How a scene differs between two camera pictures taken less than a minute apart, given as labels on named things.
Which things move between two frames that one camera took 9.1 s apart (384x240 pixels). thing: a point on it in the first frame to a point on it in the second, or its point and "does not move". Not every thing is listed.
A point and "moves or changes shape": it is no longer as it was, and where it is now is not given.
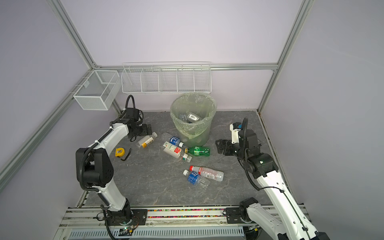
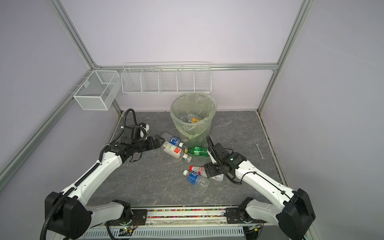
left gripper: (145, 132) to (151, 145)
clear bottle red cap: (208, 173) does not move
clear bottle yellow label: (146, 140) moves or changes shape
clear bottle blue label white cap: (176, 141) does not move
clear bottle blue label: (194, 178) does not move
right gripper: (221, 146) to (209, 172)
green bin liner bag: (193, 134) does not move
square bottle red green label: (172, 150) does not move
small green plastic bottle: (198, 151) does not move
